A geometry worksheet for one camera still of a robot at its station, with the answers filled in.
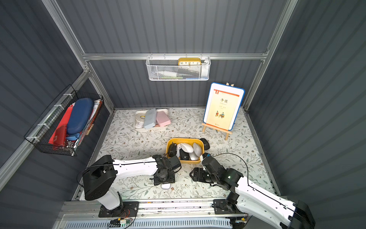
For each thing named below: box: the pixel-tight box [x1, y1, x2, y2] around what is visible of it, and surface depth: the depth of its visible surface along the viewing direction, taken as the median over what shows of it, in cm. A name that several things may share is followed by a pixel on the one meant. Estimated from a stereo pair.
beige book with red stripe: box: [205, 89, 240, 131], surface depth 92 cm
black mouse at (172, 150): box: [168, 141, 178, 158], surface depth 93 cm
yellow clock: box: [178, 57, 202, 66], surface depth 90 cm
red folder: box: [48, 104, 74, 147], surface depth 67 cm
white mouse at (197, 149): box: [193, 142, 203, 157], surface depth 92 cm
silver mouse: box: [160, 183, 172, 190], surface depth 82 cm
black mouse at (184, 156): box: [179, 148, 192, 161], surface depth 92 cm
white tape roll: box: [134, 112, 146, 129], surface depth 110 cm
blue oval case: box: [66, 97, 95, 136], surface depth 74 cm
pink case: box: [156, 110, 172, 127], surface depth 104 cm
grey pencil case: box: [143, 108, 157, 130], surface depth 107 cm
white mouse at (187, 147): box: [180, 142, 194, 154], surface depth 93 cm
